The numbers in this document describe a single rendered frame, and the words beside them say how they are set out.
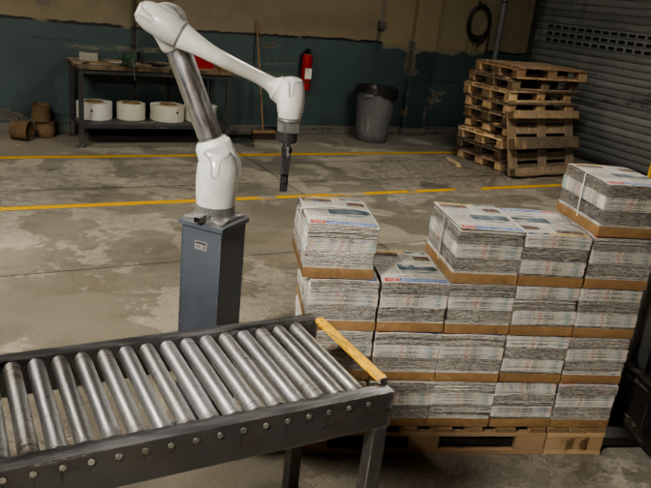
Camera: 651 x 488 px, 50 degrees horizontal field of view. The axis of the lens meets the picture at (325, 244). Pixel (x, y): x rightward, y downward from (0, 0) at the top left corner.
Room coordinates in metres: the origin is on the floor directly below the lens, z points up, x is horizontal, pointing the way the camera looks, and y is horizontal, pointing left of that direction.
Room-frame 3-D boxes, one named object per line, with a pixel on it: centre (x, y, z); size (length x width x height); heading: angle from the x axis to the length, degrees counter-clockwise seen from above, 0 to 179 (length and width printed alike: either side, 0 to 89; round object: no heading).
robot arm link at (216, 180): (2.68, 0.45, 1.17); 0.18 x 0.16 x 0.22; 4
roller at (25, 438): (1.57, 0.75, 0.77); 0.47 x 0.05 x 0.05; 30
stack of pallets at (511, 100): (9.43, -2.35, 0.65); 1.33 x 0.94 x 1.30; 124
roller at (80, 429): (1.63, 0.64, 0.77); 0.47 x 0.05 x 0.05; 30
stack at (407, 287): (2.85, -0.49, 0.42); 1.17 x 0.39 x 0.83; 100
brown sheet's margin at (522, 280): (2.93, -0.92, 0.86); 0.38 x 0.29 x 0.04; 9
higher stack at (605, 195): (2.98, -1.21, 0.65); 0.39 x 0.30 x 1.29; 10
